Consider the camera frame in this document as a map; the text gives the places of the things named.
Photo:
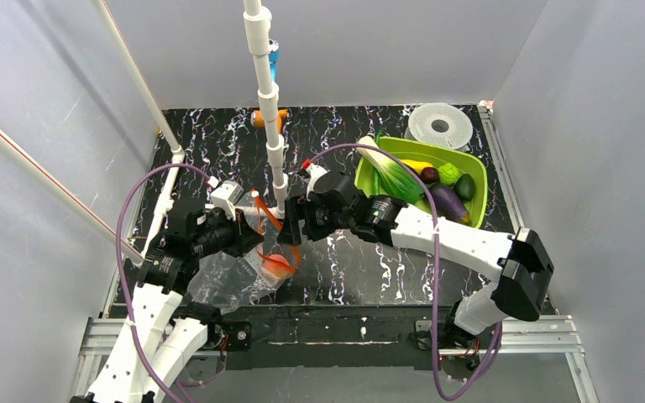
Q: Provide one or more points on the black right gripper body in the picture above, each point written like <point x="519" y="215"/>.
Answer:
<point x="295" y="221"/>

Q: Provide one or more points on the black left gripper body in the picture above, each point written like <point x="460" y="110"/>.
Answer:
<point x="243" y="238"/>

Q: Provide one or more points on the peach toy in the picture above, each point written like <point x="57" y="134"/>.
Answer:
<point x="277" y="266"/>

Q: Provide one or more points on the clear zip top bag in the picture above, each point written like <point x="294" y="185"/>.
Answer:
<point x="229" y="283"/>

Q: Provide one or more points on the yellow banana toy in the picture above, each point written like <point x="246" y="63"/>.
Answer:
<point x="416" y="165"/>

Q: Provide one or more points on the dark red plum toy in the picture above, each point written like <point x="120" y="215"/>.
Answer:
<point x="430" y="176"/>

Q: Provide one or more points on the purple eggplant toy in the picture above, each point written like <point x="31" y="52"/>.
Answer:
<point x="449" y="204"/>

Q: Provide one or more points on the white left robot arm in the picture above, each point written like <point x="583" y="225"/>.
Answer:
<point x="163" y="330"/>

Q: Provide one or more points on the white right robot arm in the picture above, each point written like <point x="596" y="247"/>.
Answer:
<point x="517" y="266"/>

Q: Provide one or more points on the bok choy toy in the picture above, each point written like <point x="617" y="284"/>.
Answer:
<point x="395" y="180"/>

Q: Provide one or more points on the green plastic basin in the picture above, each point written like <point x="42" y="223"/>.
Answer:
<point x="413" y="150"/>

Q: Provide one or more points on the light green lime toy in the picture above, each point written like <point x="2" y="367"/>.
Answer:
<point x="449" y="174"/>

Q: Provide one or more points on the dark green avocado toy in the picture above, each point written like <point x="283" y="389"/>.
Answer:
<point x="465" y="188"/>

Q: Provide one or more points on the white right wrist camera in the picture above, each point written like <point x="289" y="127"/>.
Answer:
<point x="310" y="173"/>

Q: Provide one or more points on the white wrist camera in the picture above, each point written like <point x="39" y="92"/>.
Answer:
<point x="310" y="173"/>
<point x="226" y="196"/>

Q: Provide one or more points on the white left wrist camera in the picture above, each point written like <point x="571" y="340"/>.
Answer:
<point x="226" y="196"/>

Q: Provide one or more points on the aluminium rail frame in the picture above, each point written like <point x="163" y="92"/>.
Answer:
<point x="375" y="334"/>

